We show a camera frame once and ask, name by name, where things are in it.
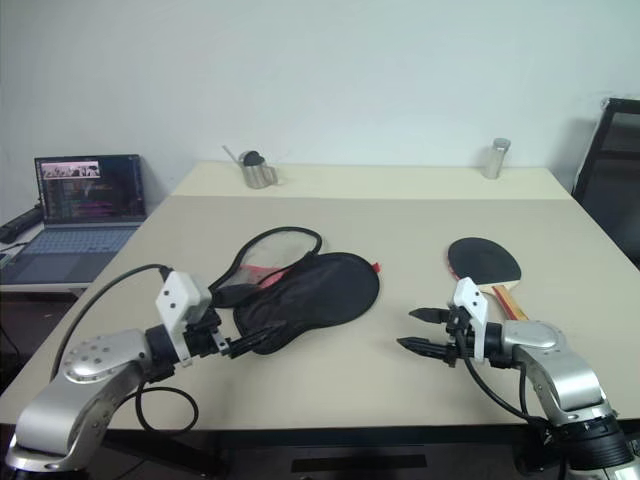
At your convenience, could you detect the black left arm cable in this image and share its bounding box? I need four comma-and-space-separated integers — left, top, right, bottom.
49, 263, 200, 432

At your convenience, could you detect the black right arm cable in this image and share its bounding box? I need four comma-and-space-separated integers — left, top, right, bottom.
462, 347, 549, 429

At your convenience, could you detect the black mesh office chair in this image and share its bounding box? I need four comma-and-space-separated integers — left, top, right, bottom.
570, 97, 640, 274

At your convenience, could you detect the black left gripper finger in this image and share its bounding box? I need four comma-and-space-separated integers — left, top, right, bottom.
238, 322, 289, 350
231, 331, 282, 360

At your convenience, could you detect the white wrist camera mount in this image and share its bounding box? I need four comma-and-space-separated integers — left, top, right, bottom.
446, 276, 489, 362
154, 270, 214, 369

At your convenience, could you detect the black table frame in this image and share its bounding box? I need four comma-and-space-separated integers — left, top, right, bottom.
97, 425, 551, 480

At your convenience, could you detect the open laptop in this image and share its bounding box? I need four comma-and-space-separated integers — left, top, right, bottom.
0, 153, 149, 287

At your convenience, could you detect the long black bar device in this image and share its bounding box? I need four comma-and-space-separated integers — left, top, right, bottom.
0, 206, 44, 245

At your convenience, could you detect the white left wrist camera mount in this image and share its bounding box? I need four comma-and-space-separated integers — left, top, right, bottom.
154, 270, 214, 369

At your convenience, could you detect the black rubber table tennis paddle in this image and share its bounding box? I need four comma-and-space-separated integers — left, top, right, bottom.
445, 236, 532, 322

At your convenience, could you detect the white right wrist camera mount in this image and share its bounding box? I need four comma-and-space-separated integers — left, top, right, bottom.
446, 276, 489, 362

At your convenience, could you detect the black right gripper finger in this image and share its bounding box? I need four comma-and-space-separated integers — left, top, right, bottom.
408, 307, 452, 326
395, 337, 447, 363

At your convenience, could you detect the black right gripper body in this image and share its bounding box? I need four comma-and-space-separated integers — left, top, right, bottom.
440, 305, 475, 370

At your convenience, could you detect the steel cup with handle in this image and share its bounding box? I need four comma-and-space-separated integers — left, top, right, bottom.
241, 149, 279, 190

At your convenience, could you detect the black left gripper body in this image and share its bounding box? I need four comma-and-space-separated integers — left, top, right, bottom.
182, 305, 237, 360

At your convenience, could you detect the red and black mesh pouch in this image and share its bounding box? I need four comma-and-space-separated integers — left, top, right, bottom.
206, 226, 384, 357

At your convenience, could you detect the steel shaker bottle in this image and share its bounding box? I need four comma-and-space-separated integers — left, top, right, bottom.
481, 137, 512, 180

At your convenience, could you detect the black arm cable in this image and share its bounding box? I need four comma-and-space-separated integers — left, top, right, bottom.
462, 347, 549, 429
49, 263, 200, 432

